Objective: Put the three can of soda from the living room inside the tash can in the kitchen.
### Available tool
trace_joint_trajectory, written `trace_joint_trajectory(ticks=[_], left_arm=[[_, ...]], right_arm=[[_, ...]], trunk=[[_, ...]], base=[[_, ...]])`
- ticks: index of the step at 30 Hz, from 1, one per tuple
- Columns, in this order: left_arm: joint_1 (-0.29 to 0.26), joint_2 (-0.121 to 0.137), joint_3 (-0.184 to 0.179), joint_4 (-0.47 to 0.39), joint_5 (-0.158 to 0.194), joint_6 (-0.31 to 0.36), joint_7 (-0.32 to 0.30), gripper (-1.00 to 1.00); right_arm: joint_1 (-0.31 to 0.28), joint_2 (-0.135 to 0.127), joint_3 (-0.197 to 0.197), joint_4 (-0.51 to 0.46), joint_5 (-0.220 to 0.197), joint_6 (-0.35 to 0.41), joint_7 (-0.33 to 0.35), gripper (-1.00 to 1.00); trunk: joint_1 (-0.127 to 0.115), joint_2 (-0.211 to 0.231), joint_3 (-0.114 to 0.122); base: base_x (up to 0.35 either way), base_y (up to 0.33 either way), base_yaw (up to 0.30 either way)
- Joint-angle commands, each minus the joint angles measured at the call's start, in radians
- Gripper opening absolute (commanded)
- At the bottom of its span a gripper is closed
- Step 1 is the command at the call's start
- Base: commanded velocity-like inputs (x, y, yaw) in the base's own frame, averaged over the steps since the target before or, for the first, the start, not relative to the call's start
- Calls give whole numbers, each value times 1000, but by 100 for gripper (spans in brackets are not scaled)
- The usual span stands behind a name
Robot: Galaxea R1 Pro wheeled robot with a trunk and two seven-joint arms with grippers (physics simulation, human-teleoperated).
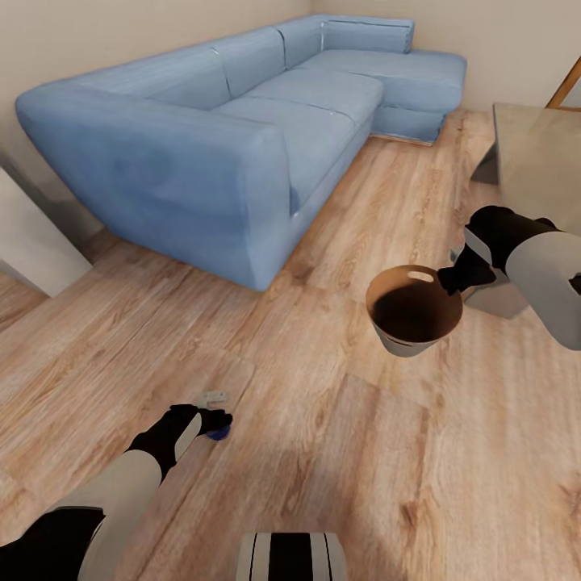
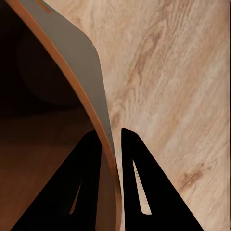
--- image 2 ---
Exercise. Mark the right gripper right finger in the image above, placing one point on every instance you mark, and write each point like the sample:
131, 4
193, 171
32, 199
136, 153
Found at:
169, 211

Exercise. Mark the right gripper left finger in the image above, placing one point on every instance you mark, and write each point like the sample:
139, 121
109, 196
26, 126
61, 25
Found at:
50, 211

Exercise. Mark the trash can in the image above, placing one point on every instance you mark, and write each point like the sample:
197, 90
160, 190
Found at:
51, 95

